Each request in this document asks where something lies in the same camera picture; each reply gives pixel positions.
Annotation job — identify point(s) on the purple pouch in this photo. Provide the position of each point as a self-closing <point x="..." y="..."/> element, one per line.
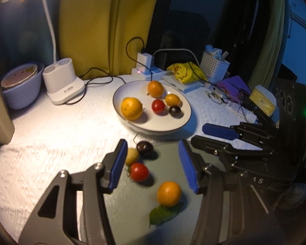
<point x="233" y="85"/>

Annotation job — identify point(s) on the pale green curtain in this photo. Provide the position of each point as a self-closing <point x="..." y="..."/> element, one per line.
<point x="270" y="43"/>

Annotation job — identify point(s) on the dark purple cherry tomato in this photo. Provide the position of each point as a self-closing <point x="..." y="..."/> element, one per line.
<point x="144" y="148"/>
<point x="175" y="110"/>

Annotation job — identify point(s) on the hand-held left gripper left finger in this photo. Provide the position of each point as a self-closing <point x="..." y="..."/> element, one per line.
<point x="118" y="163"/>

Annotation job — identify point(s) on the pale bowl with pink inside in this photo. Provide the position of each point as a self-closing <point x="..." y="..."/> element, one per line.
<point x="17" y="76"/>

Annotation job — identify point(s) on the grey round tray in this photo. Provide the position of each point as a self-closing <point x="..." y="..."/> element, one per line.
<point x="132" y="209"/>

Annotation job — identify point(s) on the white power strip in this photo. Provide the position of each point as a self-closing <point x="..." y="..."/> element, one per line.
<point x="142" y="75"/>

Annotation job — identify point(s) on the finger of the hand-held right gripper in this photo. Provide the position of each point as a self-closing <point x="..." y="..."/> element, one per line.
<point x="209" y="145"/>
<point x="219" y="131"/>

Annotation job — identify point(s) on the white blue carton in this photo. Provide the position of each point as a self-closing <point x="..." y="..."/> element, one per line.
<point x="214" y="52"/>

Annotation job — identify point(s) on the green leaf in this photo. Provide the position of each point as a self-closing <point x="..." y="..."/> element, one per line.
<point x="163" y="215"/>

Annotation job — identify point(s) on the white desk lamp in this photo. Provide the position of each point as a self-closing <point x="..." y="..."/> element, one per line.
<point x="61" y="86"/>

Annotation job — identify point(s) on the small orange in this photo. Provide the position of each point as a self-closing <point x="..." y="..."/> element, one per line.
<point x="173" y="100"/>
<point x="169" y="193"/>

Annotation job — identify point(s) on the small circuit board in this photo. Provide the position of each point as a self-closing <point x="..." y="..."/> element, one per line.
<point x="215" y="95"/>

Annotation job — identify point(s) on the large mandarin orange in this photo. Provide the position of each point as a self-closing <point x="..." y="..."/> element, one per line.
<point x="131" y="108"/>

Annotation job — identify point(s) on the white flat box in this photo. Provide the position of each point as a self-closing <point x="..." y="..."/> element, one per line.
<point x="186" y="86"/>

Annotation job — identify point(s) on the white textured table cover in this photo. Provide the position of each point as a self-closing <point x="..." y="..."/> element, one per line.
<point x="53" y="132"/>

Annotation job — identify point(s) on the lavender bowl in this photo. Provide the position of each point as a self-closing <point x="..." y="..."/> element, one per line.
<point x="23" y="94"/>

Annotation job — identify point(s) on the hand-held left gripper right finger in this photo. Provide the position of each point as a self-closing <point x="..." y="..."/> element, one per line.
<point x="187" y="163"/>

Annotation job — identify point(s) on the white round plate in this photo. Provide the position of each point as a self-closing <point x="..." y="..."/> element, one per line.
<point x="145" y="125"/>

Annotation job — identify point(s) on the yellow white box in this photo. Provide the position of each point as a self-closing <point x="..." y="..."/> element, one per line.
<point x="262" y="99"/>

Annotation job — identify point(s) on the black charger plug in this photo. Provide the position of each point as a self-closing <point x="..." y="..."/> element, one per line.
<point x="162" y="60"/>

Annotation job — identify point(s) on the yellow snack bag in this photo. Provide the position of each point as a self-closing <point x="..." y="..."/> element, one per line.
<point x="185" y="72"/>

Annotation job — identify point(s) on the yellow curtain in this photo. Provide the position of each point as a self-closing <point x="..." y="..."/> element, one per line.
<point x="104" y="25"/>

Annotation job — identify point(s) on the dark purple curtain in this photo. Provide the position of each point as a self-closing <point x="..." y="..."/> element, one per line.
<point x="20" y="35"/>

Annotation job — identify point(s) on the metal tumbler with black lid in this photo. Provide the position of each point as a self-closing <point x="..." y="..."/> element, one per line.
<point x="0" y="112"/>

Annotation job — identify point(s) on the tan longan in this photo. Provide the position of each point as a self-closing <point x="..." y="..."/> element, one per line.
<point x="132" y="157"/>

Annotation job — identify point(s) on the dark window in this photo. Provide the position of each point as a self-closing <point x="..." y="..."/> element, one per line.
<point x="193" y="17"/>

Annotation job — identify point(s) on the white woven basket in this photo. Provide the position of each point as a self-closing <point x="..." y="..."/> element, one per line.
<point x="214" y="67"/>

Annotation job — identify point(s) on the red cherry tomato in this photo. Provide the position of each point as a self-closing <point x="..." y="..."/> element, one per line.
<point x="158" y="106"/>
<point x="139" y="172"/>

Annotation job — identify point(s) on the white charger plug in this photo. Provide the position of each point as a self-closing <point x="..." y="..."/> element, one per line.
<point x="144" y="60"/>

